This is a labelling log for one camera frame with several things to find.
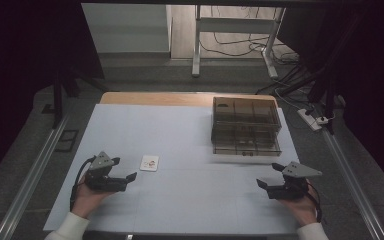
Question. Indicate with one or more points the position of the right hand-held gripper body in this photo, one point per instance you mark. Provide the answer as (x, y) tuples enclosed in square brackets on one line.
[(291, 190)]

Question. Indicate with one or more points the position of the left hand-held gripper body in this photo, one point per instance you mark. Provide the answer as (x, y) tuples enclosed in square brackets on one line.
[(101, 178)]

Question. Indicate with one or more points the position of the white card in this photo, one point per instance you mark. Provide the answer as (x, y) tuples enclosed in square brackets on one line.
[(149, 163)]

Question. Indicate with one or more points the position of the transparent brown drawer box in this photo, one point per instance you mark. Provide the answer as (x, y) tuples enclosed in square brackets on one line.
[(246, 125)]

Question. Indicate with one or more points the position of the person's right hand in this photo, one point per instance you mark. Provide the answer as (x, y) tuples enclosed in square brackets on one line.
[(305, 208)]

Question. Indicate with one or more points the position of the person's left hand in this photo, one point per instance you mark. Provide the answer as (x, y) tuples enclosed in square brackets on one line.
[(86, 200)]

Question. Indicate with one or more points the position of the black floor plate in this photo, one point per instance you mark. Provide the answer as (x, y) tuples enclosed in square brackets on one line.
[(66, 140)]

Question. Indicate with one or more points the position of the white table mat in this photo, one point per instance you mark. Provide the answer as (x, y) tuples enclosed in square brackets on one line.
[(180, 196)]

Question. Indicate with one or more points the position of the white power strip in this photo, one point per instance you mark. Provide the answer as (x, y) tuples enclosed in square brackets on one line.
[(308, 119)]

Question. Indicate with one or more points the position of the black tripod stand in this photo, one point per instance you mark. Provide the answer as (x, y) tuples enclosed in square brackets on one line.
[(58, 96)]

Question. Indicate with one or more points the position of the dark curtain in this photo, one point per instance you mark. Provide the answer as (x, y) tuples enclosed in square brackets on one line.
[(16, 83), (373, 73)]

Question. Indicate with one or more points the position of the white cabinet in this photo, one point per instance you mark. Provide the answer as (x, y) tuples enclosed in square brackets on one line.
[(126, 30)]

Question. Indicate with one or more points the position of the aluminium floor rail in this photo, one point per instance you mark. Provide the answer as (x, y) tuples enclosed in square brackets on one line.
[(30, 180), (353, 186)]

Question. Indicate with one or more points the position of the white metal desk frame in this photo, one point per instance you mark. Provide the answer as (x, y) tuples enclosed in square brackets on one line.
[(236, 25)]

